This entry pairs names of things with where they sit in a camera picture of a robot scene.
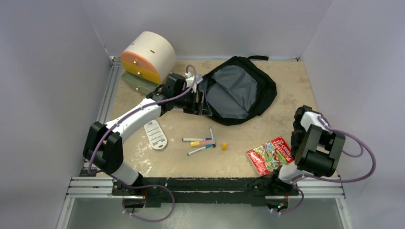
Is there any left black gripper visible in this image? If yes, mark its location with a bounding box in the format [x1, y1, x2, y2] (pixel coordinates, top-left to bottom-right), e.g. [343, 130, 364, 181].
[173, 89, 211, 116]

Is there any black student backpack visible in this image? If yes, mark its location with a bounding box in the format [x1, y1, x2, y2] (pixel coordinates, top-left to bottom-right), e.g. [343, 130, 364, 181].
[198, 55, 277, 126]

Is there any red colourful booklet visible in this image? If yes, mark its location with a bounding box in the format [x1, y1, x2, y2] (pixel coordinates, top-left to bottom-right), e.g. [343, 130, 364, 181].
[246, 136, 294, 176]

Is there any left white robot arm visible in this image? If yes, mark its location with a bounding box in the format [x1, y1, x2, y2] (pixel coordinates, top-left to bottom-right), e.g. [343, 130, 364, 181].
[83, 73, 212, 195]

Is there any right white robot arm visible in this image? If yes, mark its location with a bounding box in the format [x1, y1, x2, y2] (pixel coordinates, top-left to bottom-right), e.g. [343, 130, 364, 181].
[268, 105, 346, 194]

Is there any white marker blue cap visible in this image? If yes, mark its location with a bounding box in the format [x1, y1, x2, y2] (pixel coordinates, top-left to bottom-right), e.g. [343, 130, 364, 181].
[181, 138, 211, 142]

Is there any white marker lying lower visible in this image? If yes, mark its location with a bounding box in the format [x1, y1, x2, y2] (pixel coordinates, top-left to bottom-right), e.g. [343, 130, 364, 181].
[187, 145, 212, 156]

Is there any white oval label card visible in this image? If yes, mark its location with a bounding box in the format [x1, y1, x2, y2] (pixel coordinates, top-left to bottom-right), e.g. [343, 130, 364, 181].
[144, 120, 168, 151]

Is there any cream round drawer cabinet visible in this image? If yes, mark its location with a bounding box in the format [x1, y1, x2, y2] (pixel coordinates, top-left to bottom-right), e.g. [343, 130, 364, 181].
[120, 31, 177, 95]

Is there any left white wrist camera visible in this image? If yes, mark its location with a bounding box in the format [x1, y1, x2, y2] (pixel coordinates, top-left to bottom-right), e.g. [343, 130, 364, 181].
[185, 72, 203, 92]

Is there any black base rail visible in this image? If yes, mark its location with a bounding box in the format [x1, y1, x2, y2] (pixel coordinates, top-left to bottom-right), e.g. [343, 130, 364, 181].
[112, 177, 298, 208]

